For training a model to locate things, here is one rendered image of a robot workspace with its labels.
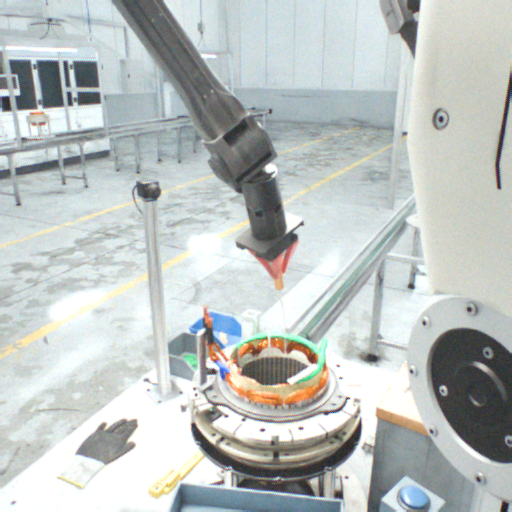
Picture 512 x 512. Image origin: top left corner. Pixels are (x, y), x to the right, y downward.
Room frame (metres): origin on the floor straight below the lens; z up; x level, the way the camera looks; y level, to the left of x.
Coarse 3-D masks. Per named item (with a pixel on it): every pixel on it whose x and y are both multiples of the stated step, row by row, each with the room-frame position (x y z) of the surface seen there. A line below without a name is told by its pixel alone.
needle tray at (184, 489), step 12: (180, 492) 0.57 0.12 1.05; (192, 492) 0.57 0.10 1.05; (204, 492) 0.57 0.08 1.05; (216, 492) 0.56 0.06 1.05; (228, 492) 0.56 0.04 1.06; (240, 492) 0.56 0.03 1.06; (252, 492) 0.55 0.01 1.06; (264, 492) 0.55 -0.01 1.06; (276, 492) 0.55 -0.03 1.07; (180, 504) 0.56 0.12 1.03; (192, 504) 0.57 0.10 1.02; (204, 504) 0.57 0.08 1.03; (216, 504) 0.56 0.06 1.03; (228, 504) 0.56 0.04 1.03; (240, 504) 0.56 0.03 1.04; (252, 504) 0.55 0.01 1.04; (264, 504) 0.55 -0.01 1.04; (276, 504) 0.55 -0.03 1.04; (288, 504) 0.55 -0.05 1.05; (300, 504) 0.54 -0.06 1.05; (312, 504) 0.54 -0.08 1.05; (324, 504) 0.54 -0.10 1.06; (336, 504) 0.54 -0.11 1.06
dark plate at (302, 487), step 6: (246, 480) 0.86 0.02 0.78; (240, 486) 0.84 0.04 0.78; (246, 486) 0.84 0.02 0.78; (252, 486) 0.84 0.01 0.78; (258, 486) 0.84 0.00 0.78; (264, 486) 0.84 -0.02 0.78; (270, 486) 0.84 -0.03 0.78; (276, 486) 0.84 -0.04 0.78; (282, 486) 0.84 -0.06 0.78; (288, 486) 0.84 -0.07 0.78; (294, 486) 0.84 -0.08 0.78; (300, 486) 0.84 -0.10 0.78; (306, 486) 0.84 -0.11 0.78; (282, 492) 0.82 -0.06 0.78; (288, 492) 0.82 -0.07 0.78; (294, 492) 0.82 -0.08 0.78; (300, 492) 0.82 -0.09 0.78; (306, 492) 0.82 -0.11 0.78; (312, 492) 0.82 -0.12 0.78
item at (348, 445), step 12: (360, 420) 0.77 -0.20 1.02; (204, 444) 0.70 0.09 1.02; (348, 444) 0.70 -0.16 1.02; (216, 456) 0.67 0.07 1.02; (336, 456) 0.67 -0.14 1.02; (252, 468) 0.65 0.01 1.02; (288, 468) 0.65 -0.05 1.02; (300, 468) 0.65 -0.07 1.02; (312, 468) 0.65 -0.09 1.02; (324, 468) 0.65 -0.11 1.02
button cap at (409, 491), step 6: (408, 486) 0.58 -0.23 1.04; (414, 486) 0.58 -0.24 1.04; (402, 492) 0.57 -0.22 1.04; (408, 492) 0.57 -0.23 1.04; (414, 492) 0.57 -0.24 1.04; (420, 492) 0.57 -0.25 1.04; (402, 498) 0.56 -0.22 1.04; (408, 498) 0.56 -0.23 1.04; (414, 498) 0.56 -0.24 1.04; (420, 498) 0.56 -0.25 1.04; (426, 498) 0.56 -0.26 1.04; (408, 504) 0.55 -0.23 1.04; (414, 504) 0.55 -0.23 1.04; (420, 504) 0.55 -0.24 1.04; (426, 504) 0.55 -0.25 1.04
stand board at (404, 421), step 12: (396, 384) 0.82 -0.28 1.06; (384, 396) 0.78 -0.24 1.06; (396, 396) 0.78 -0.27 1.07; (408, 396) 0.78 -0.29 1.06; (384, 408) 0.75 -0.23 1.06; (396, 408) 0.75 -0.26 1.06; (408, 408) 0.75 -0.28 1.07; (396, 420) 0.73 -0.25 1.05; (408, 420) 0.72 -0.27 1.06; (420, 420) 0.71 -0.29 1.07; (420, 432) 0.71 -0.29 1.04
